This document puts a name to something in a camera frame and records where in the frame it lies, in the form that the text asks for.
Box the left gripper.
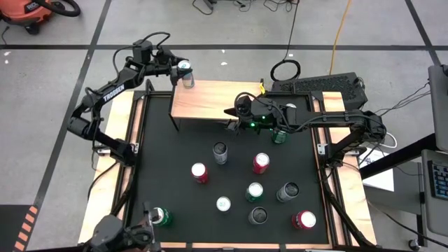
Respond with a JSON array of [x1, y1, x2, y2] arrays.
[[150, 48, 192, 86]]

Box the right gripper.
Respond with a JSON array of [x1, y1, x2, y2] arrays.
[[223, 97, 291, 136]]

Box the white Celsius can black lid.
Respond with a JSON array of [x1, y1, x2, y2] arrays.
[[247, 206, 269, 225], [275, 181, 300, 204], [212, 141, 229, 165]]

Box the wooden shelf black metal legs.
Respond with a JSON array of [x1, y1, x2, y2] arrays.
[[169, 78, 265, 132]]

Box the green Sprite can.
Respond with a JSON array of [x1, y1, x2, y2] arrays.
[[244, 181, 265, 203], [150, 206, 174, 227], [271, 127, 288, 145]]

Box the red Fanta can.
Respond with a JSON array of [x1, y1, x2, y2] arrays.
[[291, 209, 317, 230], [190, 162, 209, 185], [252, 152, 271, 175]]

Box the black table mat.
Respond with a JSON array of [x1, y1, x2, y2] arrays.
[[127, 92, 330, 245]]

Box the black perforated computer case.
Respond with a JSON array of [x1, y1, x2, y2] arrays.
[[271, 71, 369, 110]]

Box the white paper sheet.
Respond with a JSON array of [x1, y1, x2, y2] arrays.
[[359, 146, 396, 193]]

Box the orange shop vacuum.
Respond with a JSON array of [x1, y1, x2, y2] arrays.
[[0, 0, 55, 35]]

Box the black metal beam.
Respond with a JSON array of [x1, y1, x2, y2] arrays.
[[359, 132, 448, 180]]

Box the grey monitor back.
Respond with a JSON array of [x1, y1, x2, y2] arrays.
[[427, 64, 448, 152]]

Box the black keyboard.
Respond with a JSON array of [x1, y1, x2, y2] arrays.
[[427, 160, 448, 201]]

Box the grey workstation cart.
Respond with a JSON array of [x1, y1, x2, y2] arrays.
[[363, 149, 448, 246]]

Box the black mat with orange stripes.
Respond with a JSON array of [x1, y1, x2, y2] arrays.
[[0, 204, 39, 252]]

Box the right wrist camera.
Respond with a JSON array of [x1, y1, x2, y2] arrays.
[[234, 93, 253, 118]]

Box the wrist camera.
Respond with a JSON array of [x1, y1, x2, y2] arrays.
[[234, 93, 253, 118], [132, 38, 153, 64]]

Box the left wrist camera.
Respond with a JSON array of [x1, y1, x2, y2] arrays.
[[132, 38, 153, 64]]

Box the black coiled cable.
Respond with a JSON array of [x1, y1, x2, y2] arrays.
[[269, 0, 302, 83]]

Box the black floor cable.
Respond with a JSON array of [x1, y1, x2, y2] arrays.
[[262, 0, 293, 12], [191, 0, 218, 15]]

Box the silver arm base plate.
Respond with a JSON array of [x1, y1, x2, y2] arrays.
[[92, 142, 140, 158], [316, 142, 365, 157]]

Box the black vacuum hose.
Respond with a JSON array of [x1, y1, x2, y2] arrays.
[[34, 0, 82, 18]]

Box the yellow extension cable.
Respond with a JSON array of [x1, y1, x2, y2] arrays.
[[328, 0, 353, 76]]

